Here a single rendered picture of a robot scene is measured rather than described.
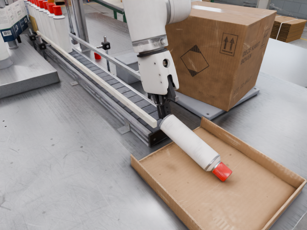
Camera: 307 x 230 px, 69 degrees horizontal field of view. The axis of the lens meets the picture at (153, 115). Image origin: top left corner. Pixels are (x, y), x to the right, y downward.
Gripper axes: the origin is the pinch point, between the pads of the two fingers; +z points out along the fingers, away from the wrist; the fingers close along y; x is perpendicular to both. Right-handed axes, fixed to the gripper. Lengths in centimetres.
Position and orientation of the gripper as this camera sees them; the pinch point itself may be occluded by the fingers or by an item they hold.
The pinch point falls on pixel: (164, 110)
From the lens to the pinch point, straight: 59.3
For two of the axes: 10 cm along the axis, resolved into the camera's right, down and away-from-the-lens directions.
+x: -7.9, 3.6, -5.0
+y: -5.8, -1.5, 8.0
